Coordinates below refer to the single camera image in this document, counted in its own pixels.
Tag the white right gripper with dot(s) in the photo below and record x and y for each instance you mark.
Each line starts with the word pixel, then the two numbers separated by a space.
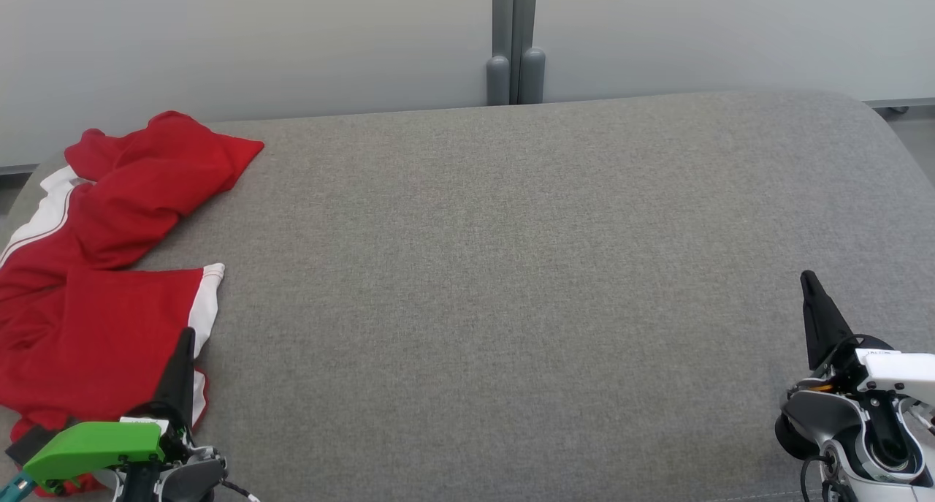
pixel 902 374

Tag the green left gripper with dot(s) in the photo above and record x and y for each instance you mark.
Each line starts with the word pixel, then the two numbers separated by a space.
pixel 95 443

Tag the red shorts with white stripe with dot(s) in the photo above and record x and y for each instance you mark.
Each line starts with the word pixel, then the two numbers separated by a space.
pixel 95 334

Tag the red Bulls jersey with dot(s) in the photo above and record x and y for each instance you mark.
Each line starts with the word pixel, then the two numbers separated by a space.
pixel 146 188

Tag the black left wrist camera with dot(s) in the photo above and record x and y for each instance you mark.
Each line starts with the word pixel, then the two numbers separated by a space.
pixel 29 443

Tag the grey partition base rail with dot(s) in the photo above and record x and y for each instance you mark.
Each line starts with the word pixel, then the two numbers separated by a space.
pixel 909 101
pixel 18 169

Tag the grey partition post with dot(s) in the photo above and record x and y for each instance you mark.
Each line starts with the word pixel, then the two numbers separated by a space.
pixel 499 78
pixel 532 74

